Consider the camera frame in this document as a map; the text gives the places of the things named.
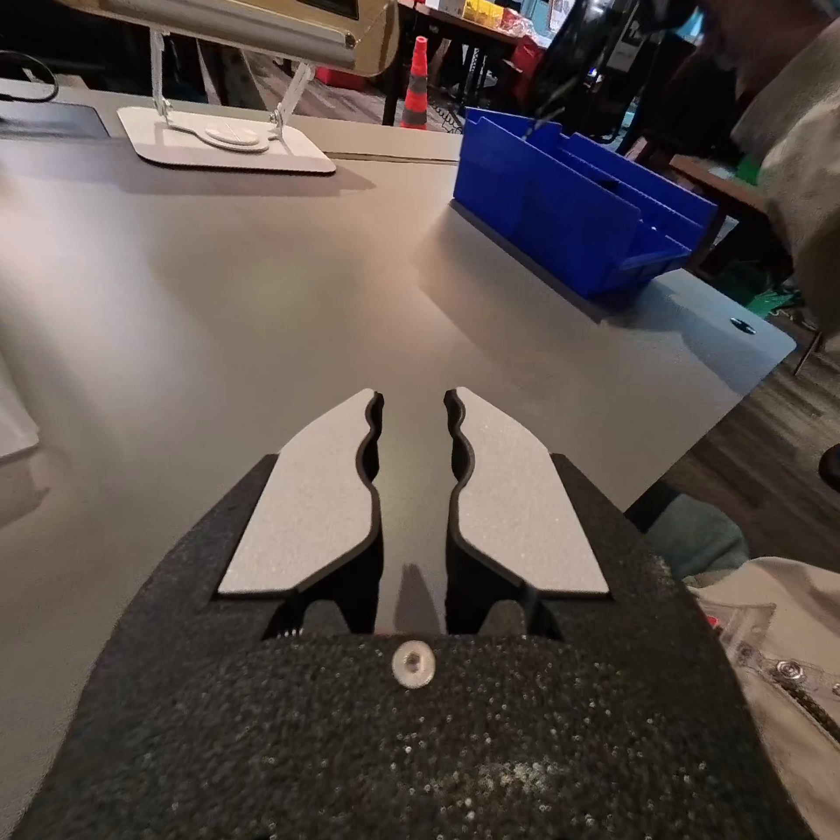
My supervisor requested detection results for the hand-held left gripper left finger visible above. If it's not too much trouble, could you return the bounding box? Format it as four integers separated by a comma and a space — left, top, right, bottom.
217, 387, 385, 595

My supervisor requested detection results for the clear plastic bin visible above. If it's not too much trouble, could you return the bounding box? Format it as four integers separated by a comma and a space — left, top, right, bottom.
0, 367, 42, 463

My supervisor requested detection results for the orange traffic cone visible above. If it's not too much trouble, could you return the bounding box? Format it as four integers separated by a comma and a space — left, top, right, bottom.
399, 36, 429, 129

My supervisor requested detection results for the person's right forearm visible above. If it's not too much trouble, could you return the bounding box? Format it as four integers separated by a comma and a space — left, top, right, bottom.
730, 20, 840, 329

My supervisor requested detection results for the thin black device cable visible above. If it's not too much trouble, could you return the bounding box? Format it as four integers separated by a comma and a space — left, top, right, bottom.
0, 51, 60, 105

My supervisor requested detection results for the red box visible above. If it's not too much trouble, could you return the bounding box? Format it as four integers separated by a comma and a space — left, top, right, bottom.
314, 64, 368, 91

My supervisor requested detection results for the blue plastic bin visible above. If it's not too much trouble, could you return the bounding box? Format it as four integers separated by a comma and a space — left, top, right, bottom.
453, 107, 719, 299

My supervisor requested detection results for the wooden book stand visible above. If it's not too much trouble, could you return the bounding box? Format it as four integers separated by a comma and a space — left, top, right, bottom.
56, 0, 401, 177

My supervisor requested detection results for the clear badge holder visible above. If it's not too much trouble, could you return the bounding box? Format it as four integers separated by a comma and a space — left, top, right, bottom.
705, 600, 840, 729

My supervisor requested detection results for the person's beige jacket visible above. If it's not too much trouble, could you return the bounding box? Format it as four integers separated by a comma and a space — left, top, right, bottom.
682, 556, 840, 840

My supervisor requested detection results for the teal cloth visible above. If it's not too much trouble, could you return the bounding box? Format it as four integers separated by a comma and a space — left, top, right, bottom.
630, 492, 750, 580

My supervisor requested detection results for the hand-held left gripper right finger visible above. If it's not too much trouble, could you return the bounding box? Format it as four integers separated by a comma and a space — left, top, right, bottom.
444, 386, 610, 598

